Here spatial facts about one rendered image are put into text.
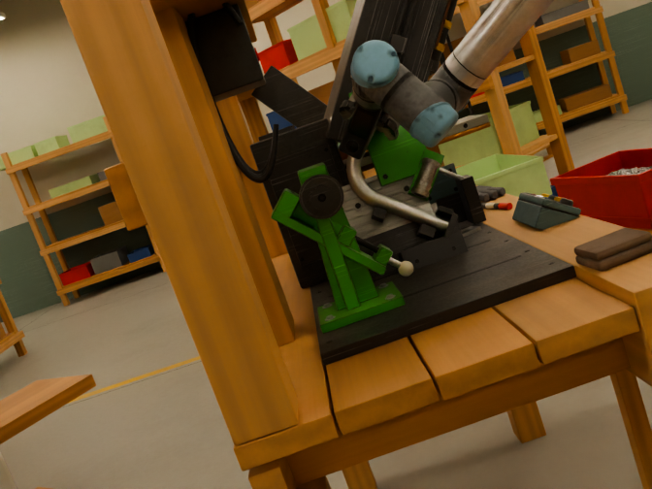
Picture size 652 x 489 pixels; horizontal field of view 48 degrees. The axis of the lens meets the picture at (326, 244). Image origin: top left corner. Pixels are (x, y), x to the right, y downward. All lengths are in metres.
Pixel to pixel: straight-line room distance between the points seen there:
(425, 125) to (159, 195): 0.47
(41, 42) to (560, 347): 10.48
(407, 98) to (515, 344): 0.43
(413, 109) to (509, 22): 0.21
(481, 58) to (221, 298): 0.62
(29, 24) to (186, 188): 10.37
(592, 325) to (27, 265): 10.74
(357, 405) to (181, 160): 0.39
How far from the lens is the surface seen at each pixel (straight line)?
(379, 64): 1.20
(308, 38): 4.99
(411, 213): 1.50
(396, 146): 1.56
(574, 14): 10.38
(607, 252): 1.15
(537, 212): 1.49
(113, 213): 10.39
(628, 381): 2.08
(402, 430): 1.09
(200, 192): 0.93
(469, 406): 1.10
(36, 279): 11.48
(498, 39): 1.28
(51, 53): 11.12
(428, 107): 1.20
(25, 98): 11.24
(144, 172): 0.93
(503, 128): 4.07
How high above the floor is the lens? 1.24
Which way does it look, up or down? 9 degrees down
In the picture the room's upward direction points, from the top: 19 degrees counter-clockwise
